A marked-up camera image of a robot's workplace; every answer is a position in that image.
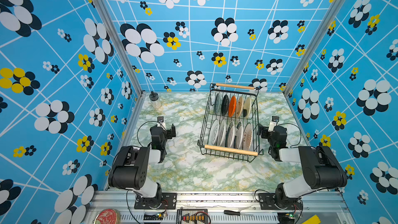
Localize black wire dish rack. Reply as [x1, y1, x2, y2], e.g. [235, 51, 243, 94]
[198, 83, 264, 162]

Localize white plate teal flower emblem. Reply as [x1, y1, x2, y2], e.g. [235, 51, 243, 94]
[208, 119, 219, 146]

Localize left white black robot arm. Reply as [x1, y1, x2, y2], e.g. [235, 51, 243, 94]
[108, 123, 176, 209]

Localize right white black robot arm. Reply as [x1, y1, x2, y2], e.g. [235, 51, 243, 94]
[258, 125, 347, 208]

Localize white plate orange sunburst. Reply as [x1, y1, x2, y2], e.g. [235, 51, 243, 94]
[243, 122, 253, 151]

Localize cream small plate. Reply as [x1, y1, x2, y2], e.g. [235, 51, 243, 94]
[243, 96, 251, 119]

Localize white plate red green band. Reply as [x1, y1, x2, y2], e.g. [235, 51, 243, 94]
[226, 121, 235, 148]

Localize beige small plate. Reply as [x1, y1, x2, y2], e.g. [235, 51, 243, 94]
[235, 96, 244, 118]

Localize orange small plate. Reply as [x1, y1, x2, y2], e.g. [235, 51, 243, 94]
[228, 95, 237, 117]

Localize clear jar black lid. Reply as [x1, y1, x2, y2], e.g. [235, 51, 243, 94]
[149, 91, 162, 109]

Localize black small plate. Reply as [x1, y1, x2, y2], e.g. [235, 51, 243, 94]
[221, 94, 230, 116]

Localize grey-green small plate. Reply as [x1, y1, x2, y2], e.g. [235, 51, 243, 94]
[214, 93, 221, 115]

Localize black terminal power board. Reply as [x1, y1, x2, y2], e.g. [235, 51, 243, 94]
[176, 208, 211, 224]

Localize small green circuit board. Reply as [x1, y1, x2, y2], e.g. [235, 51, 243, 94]
[143, 213, 167, 222]

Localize black screwdriver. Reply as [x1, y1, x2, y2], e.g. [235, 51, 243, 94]
[223, 210, 253, 216]

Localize yellow paper sheet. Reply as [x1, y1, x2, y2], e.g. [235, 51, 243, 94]
[302, 215, 321, 224]

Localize red round tin lid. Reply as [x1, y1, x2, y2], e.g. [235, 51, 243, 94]
[93, 208, 121, 224]

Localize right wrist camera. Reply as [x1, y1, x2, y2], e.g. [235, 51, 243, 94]
[268, 116, 279, 132]

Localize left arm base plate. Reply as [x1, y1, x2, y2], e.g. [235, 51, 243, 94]
[134, 192, 177, 210]

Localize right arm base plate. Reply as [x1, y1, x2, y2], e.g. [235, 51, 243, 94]
[257, 192, 303, 211]

